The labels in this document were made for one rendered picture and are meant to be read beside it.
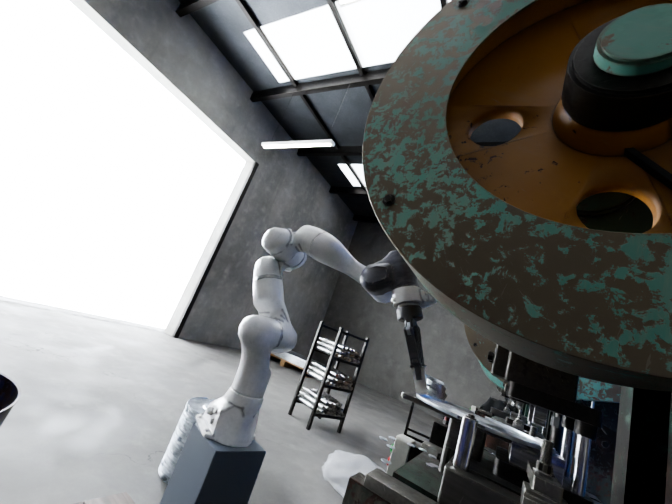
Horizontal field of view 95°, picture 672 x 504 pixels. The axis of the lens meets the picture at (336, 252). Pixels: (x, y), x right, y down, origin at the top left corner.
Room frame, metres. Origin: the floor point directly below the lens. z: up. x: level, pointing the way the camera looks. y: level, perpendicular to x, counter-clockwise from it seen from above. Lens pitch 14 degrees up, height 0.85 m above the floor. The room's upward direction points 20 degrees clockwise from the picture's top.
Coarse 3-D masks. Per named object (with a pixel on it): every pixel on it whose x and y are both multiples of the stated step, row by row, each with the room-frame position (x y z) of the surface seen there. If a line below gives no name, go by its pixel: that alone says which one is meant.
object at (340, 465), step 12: (336, 456) 2.22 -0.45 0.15; (348, 456) 2.24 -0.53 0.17; (360, 456) 2.25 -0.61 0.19; (324, 468) 2.19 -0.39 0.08; (336, 468) 2.11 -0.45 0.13; (348, 468) 2.08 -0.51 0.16; (360, 468) 2.11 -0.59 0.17; (372, 468) 2.15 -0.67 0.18; (336, 480) 2.03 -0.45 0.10; (348, 480) 2.02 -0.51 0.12
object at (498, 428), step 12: (420, 396) 0.79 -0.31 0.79; (444, 408) 0.78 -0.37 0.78; (456, 408) 0.82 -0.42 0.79; (480, 420) 0.74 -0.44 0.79; (492, 420) 0.89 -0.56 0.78; (492, 432) 0.65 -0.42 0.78; (504, 432) 0.73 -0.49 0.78; (516, 432) 0.83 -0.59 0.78; (528, 444) 0.65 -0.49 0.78; (540, 444) 0.75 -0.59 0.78
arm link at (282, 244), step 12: (276, 228) 1.08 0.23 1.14; (300, 228) 1.10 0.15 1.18; (312, 228) 1.08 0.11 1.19; (264, 240) 1.08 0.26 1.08; (276, 240) 1.06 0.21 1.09; (288, 240) 1.07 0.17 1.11; (300, 240) 1.09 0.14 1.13; (312, 240) 1.05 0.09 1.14; (276, 252) 1.09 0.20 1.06; (288, 252) 1.11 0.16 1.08
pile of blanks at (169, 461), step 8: (184, 416) 1.71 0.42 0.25; (192, 416) 1.65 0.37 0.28; (184, 424) 1.69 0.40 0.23; (192, 424) 1.64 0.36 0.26; (176, 432) 1.70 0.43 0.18; (184, 432) 1.66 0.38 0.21; (176, 440) 1.67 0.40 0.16; (184, 440) 1.65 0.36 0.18; (168, 448) 1.71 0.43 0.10; (176, 448) 1.66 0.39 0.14; (168, 456) 1.68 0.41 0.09; (176, 456) 1.65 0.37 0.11; (160, 464) 1.73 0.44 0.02; (168, 464) 1.66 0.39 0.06; (160, 472) 1.69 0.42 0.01; (168, 472) 1.65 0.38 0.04; (168, 480) 1.65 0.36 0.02
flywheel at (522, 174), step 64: (576, 0) 0.43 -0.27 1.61; (640, 0) 0.38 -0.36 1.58; (512, 64) 0.48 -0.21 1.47; (576, 64) 0.33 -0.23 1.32; (640, 64) 0.28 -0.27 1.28; (448, 128) 0.53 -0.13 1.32; (576, 128) 0.39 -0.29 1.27; (640, 128) 0.34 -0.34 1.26; (512, 192) 0.45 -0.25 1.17; (576, 192) 0.41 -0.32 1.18; (640, 192) 0.38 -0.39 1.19
